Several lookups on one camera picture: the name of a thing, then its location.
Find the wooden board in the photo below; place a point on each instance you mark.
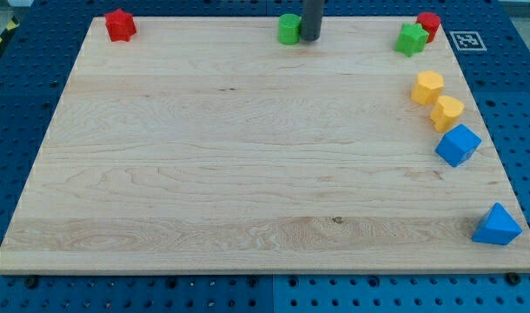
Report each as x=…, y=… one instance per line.
x=204, y=146

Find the green star block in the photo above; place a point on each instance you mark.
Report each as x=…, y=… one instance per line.
x=412, y=39

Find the red star block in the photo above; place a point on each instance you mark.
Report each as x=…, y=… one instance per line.
x=120, y=25

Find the green cylinder block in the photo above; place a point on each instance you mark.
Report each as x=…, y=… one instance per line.
x=288, y=32

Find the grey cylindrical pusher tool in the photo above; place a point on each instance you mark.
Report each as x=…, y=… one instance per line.
x=311, y=19

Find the yellow hexagon block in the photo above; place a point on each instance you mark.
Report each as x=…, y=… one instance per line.
x=427, y=87

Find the yellow heart block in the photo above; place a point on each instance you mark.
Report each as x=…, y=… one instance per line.
x=446, y=111

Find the blue cube block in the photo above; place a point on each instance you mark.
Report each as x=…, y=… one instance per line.
x=458, y=145

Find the red cylinder block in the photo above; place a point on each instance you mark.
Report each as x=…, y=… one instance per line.
x=430, y=22

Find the white fiducial marker tag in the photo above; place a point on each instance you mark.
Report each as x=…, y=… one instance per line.
x=467, y=40

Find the blue triangle block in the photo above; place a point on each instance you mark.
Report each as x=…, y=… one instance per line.
x=496, y=227

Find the black bolt left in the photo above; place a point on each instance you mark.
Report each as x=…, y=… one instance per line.
x=31, y=282

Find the black bolt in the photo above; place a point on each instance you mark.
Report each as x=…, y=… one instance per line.
x=31, y=282
x=513, y=278

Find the black bolt right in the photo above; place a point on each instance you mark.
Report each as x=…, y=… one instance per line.
x=513, y=278

